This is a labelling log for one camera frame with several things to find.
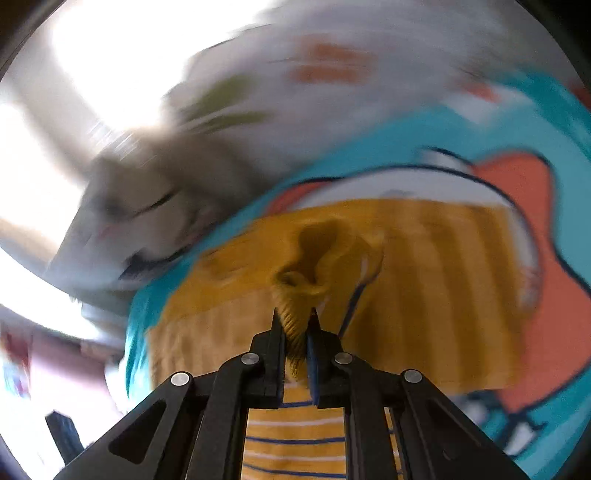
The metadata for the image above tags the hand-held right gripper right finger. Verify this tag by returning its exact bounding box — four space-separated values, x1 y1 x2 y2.
305 308 532 480

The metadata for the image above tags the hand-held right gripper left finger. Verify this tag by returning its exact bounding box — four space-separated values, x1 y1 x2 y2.
53 308 287 480

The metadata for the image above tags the yellow striped shirt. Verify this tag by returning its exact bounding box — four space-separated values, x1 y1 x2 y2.
145 198 525 480

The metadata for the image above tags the white cat print pillow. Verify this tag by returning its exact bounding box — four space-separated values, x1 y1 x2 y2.
46 134 278 296

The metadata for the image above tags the dark block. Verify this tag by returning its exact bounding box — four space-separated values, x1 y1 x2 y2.
45 410 85 464

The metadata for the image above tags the teal printed blanket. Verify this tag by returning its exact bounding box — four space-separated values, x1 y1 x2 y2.
124 69 591 472

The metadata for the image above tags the white floral print pillow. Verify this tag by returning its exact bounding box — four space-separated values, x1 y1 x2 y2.
161 9 532 153

